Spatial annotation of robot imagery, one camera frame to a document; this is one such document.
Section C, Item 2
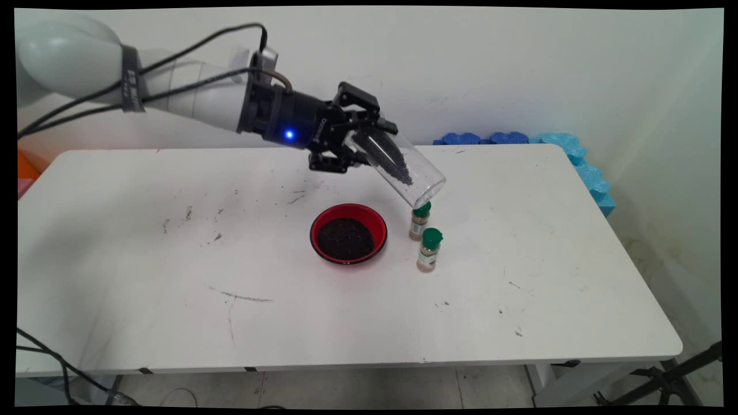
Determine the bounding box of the green-capped spice bottle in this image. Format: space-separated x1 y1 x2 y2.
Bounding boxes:
417 228 444 273
409 202 432 242

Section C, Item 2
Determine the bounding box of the orange object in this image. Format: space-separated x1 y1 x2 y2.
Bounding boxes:
17 149 42 180

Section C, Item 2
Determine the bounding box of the white table leg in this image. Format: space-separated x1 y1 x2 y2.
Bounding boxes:
525 363 664 407

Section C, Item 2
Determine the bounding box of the thin white cable loop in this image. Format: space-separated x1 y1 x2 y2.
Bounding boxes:
160 387 200 408

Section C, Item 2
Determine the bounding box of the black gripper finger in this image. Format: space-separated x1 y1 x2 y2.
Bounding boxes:
308 144 371 173
333 82 400 137

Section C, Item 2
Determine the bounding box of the light blue foam mat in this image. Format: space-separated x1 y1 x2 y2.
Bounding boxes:
530 133 616 218

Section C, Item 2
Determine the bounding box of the black tripod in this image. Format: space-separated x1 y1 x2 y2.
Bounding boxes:
594 341 722 407

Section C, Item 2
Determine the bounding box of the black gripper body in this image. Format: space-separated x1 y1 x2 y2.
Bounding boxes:
238 55 352 156

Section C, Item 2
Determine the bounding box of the black cable with grey end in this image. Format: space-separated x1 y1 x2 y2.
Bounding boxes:
17 68 293 140

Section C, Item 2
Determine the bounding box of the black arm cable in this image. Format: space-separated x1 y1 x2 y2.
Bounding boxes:
17 23 269 139

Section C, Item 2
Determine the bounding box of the red bowl of black seeds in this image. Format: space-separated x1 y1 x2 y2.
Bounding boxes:
310 203 388 266

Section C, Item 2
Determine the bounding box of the clear jar with black seeds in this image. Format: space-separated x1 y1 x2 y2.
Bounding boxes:
352 126 447 209

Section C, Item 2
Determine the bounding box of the black velcro strap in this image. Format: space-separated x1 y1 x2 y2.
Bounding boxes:
120 45 146 113

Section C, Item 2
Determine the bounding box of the black hanging cable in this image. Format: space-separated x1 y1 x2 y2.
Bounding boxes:
16 327 139 405
16 346 76 404

